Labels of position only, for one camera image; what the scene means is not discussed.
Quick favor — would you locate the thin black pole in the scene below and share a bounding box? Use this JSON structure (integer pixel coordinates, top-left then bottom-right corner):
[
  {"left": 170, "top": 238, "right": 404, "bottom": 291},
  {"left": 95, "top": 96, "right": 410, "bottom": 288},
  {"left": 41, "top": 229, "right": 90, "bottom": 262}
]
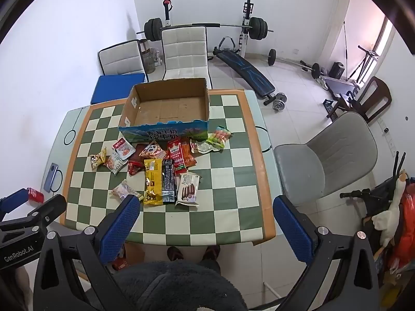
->
[{"left": 343, "top": 21, "right": 350, "bottom": 78}]

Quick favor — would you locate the person's dark fleece clothing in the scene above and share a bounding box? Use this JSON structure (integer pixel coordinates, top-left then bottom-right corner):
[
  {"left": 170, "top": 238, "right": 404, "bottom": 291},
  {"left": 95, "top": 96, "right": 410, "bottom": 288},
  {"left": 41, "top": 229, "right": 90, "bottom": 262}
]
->
[{"left": 112, "top": 261, "right": 248, "bottom": 311}]

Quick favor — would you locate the white goose plush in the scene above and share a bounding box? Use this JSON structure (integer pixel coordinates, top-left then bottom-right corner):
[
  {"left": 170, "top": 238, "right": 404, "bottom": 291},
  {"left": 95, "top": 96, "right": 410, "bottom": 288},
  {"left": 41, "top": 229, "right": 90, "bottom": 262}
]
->
[{"left": 371, "top": 169, "right": 410, "bottom": 247}]

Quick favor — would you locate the black charging cable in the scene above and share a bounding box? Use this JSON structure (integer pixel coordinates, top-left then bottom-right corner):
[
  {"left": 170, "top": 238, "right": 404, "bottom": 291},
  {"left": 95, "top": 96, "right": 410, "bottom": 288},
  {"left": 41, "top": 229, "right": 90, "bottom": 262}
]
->
[{"left": 52, "top": 168, "right": 64, "bottom": 193}]

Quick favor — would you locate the window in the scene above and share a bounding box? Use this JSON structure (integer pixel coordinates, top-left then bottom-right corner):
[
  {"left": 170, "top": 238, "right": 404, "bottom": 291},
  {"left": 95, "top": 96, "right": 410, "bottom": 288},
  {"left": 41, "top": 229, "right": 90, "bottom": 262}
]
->
[{"left": 376, "top": 16, "right": 399, "bottom": 73}]

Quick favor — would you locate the barbell with black plates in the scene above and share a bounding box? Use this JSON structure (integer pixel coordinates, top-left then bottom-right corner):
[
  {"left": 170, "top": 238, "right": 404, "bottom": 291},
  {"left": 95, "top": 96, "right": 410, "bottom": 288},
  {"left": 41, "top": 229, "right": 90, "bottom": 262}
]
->
[{"left": 136, "top": 16, "right": 274, "bottom": 41}]

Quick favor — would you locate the orange white snack packet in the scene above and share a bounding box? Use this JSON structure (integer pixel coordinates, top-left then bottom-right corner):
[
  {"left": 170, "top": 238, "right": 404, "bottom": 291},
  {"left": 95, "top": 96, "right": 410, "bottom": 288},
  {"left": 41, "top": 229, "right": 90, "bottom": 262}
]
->
[{"left": 104, "top": 152, "right": 128, "bottom": 175}]

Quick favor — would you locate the large panda snack packet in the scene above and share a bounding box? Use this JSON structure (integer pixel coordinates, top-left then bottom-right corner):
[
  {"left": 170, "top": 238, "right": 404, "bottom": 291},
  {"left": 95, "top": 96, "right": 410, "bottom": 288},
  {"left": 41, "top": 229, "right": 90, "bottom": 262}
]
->
[{"left": 139, "top": 141, "right": 167, "bottom": 161}]

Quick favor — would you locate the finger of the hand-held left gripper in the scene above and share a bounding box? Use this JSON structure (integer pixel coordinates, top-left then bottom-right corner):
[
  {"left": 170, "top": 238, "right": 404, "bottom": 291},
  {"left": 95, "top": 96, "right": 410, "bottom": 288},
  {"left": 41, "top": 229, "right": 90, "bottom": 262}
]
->
[
  {"left": 0, "top": 188, "right": 30, "bottom": 214},
  {"left": 18, "top": 194, "right": 67, "bottom": 234}
]

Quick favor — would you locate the grey shell chair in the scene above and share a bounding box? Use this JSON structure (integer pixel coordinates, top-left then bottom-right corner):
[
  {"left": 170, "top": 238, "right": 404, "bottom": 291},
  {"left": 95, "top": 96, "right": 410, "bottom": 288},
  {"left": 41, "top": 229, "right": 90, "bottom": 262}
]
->
[{"left": 274, "top": 112, "right": 378, "bottom": 206}]

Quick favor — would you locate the small red snack packet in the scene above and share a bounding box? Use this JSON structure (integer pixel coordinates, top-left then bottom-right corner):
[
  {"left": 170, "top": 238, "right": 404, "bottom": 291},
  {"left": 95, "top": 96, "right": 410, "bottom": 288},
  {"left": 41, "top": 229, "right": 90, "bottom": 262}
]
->
[{"left": 127, "top": 159, "right": 146, "bottom": 176}]

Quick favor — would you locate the red crown print snack packet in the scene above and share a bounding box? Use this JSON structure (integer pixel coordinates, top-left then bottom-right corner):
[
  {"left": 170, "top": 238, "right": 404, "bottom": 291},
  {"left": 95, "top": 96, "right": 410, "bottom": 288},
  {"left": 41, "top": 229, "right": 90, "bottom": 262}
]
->
[{"left": 167, "top": 137, "right": 187, "bottom": 171}]

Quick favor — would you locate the orange plastic bag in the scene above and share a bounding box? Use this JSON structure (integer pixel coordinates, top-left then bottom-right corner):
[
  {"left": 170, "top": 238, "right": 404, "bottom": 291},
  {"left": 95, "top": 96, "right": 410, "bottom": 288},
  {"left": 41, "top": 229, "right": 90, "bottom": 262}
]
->
[{"left": 387, "top": 178, "right": 415, "bottom": 274}]

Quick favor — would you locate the long yellow snack packet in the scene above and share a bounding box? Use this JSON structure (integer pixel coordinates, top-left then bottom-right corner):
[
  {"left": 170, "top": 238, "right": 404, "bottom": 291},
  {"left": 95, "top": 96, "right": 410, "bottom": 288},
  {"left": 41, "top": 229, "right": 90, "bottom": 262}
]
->
[{"left": 143, "top": 159, "right": 163, "bottom": 206}]

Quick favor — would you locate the small yellow panda snack packet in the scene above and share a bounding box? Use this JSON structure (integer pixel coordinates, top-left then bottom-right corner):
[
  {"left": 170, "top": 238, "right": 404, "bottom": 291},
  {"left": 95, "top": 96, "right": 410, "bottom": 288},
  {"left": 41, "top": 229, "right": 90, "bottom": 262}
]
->
[{"left": 90, "top": 147, "right": 107, "bottom": 171}]

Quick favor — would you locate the white tray snack packet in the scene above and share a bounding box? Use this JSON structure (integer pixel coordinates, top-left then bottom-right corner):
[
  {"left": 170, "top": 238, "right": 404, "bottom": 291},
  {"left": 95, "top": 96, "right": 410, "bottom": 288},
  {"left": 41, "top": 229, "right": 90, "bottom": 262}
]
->
[{"left": 112, "top": 138, "right": 136, "bottom": 159}]

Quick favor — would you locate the brown box with red label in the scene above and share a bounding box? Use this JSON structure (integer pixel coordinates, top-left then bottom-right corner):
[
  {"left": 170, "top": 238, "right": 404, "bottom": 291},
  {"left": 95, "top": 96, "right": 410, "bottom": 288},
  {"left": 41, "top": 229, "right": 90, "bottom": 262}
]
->
[{"left": 111, "top": 242, "right": 145, "bottom": 271}]

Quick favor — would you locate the long barbell with small plates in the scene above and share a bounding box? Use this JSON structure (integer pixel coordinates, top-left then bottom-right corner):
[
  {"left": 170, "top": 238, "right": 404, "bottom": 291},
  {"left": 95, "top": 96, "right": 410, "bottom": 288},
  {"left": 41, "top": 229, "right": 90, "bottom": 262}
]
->
[{"left": 267, "top": 49, "right": 327, "bottom": 79}]

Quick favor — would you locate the long black snack packet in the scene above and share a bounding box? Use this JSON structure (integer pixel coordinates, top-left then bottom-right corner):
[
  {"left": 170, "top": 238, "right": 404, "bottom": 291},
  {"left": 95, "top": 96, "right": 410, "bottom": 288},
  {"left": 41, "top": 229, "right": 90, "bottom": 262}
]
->
[{"left": 161, "top": 159, "right": 177, "bottom": 203}]

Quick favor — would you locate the black blue sit-up bench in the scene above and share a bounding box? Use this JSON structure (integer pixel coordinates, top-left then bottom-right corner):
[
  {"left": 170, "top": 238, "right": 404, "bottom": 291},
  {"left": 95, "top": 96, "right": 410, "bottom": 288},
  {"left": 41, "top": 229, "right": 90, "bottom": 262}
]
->
[{"left": 212, "top": 37, "right": 276, "bottom": 99}]

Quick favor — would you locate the chrome dumbbell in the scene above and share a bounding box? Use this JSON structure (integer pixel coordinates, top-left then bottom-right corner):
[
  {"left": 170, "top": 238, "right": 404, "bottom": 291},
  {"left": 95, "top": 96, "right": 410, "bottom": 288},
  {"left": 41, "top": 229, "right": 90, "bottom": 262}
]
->
[{"left": 264, "top": 93, "right": 287, "bottom": 112}]

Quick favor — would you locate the white chocolate wafer packet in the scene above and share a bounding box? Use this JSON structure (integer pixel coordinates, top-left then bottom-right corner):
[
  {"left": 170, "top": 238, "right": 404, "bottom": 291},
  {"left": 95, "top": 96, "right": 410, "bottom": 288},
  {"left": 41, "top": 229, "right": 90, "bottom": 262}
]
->
[{"left": 175, "top": 172, "right": 202, "bottom": 206}]

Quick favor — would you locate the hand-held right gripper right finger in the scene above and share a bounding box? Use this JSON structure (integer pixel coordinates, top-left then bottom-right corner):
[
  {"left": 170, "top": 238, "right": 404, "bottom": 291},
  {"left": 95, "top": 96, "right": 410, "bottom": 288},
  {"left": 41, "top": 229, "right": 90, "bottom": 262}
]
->
[{"left": 273, "top": 195, "right": 381, "bottom": 311}]

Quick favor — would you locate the white barbell rack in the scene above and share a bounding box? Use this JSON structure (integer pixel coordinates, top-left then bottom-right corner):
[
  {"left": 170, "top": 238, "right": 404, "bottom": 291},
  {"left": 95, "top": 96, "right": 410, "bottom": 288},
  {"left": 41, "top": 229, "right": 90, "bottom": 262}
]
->
[{"left": 161, "top": 0, "right": 254, "bottom": 59}]

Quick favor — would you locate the black scooter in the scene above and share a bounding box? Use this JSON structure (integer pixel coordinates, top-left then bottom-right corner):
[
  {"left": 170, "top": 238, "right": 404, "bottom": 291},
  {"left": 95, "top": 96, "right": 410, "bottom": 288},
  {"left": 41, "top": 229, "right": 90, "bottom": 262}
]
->
[{"left": 340, "top": 152, "right": 408, "bottom": 221}]

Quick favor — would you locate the clear pastry packet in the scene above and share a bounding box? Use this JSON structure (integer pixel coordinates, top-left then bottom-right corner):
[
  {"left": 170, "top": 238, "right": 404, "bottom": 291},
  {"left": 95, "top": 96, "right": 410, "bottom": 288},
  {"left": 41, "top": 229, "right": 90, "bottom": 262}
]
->
[{"left": 109, "top": 179, "right": 143, "bottom": 201}]

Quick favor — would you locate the grey smartphone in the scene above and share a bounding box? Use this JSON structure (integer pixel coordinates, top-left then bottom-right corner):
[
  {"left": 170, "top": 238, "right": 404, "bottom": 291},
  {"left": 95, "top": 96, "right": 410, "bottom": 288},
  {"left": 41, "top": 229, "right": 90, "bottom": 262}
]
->
[{"left": 43, "top": 164, "right": 60, "bottom": 192}]

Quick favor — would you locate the dark wooden chair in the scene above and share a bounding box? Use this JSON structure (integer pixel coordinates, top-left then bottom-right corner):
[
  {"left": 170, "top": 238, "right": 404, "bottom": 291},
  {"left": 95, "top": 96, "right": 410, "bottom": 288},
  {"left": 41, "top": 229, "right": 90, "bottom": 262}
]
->
[{"left": 327, "top": 77, "right": 392, "bottom": 124}]

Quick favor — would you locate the person's left forearm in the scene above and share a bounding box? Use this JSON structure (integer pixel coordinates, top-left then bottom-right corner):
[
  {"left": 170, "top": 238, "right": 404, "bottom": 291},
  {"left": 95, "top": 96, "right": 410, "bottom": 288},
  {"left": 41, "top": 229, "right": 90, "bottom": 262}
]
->
[{"left": 0, "top": 264, "right": 33, "bottom": 311}]

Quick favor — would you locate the black speaker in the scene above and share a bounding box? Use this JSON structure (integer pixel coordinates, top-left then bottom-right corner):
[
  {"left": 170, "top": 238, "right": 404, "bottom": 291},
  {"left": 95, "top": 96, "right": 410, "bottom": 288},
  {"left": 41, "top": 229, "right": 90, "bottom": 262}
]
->
[{"left": 330, "top": 62, "right": 346, "bottom": 79}]

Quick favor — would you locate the black metal stand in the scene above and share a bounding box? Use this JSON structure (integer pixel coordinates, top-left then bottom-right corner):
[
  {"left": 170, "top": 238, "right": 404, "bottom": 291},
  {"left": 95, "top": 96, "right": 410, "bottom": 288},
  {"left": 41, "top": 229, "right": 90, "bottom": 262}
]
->
[{"left": 348, "top": 45, "right": 381, "bottom": 81}]

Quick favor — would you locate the cardboard box blue print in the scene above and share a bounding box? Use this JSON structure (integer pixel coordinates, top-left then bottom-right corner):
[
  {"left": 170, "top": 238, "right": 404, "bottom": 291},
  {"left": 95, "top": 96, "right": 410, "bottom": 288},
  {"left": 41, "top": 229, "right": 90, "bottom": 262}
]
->
[{"left": 118, "top": 78, "right": 211, "bottom": 145}]

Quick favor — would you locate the white green snack packet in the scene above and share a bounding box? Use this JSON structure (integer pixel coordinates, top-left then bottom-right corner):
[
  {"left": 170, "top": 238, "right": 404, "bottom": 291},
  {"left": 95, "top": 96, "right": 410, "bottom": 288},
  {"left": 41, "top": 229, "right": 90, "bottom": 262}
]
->
[{"left": 190, "top": 139, "right": 224, "bottom": 154}]

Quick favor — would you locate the blue folded mat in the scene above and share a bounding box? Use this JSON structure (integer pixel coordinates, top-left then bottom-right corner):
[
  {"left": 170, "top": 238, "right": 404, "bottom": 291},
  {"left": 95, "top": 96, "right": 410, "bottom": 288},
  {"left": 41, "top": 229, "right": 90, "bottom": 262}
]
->
[{"left": 91, "top": 74, "right": 145, "bottom": 105}]

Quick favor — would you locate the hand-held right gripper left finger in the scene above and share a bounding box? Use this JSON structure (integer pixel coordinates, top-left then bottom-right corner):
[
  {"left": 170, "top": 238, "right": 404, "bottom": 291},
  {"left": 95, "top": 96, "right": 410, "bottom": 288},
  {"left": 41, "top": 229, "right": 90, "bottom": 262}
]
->
[{"left": 32, "top": 194, "right": 141, "bottom": 311}]

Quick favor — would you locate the colourful candy packet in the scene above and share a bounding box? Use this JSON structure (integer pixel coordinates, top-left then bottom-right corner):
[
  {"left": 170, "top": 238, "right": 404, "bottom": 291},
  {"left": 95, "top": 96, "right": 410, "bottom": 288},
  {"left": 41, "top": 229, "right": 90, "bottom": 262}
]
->
[{"left": 206, "top": 126, "right": 233, "bottom": 150}]

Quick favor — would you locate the person's right shoe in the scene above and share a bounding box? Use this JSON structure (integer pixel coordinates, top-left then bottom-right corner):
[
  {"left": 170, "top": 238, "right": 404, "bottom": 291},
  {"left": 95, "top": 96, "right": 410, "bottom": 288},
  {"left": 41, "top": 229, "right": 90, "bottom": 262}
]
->
[{"left": 202, "top": 245, "right": 221, "bottom": 261}]

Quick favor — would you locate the green white checkered table mat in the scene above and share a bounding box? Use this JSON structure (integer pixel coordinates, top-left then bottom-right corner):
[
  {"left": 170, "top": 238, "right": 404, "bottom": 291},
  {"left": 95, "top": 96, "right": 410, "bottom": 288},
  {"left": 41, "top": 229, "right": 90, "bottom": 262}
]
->
[{"left": 60, "top": 89, "right": 276, "bottom": 247}]

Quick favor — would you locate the white padded chair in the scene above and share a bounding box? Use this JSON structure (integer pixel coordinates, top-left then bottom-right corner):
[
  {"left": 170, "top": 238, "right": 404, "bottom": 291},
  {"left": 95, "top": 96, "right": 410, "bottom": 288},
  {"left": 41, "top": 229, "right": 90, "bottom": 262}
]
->
[
  {"left": 98, "top": 40, "right": 149, "bottom": 83},
  {"left": 161, "top": 26, "right": 213, "bottom": 89}
]

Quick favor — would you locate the black plastic rack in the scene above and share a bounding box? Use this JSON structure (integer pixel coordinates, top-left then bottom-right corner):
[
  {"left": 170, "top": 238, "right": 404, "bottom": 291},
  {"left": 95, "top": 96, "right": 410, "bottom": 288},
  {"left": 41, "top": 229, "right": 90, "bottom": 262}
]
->
[{"left": 323, "top": 101, "right": 342, "bottom": 115}]

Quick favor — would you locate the red soda can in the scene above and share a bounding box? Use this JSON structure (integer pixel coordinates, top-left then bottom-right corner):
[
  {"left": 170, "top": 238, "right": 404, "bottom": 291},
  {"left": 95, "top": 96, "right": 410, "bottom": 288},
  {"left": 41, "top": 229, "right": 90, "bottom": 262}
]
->
[{"left": 26, "top": 187, "right": 44, "bottom": 203}]

